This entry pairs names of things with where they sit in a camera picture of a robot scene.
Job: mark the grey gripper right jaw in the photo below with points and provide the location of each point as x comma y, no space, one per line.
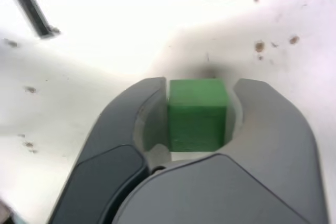
262,182

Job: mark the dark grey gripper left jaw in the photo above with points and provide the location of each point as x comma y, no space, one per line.
105,155

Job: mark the green cube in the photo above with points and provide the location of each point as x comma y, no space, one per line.
197,119

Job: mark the black tape strip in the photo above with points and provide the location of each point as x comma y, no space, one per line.
29,3

